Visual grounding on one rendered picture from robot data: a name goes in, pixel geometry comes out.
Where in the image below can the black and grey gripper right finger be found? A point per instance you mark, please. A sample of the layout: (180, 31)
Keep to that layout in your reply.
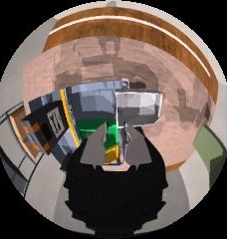
(143, 154)

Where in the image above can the green open bin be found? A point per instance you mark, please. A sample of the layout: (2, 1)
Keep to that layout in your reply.
(89, 125)

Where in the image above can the yellow open bin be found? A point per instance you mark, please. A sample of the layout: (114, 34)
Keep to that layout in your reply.
(112, 154)

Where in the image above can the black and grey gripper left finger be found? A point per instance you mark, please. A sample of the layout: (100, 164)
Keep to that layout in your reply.
(89, 153)

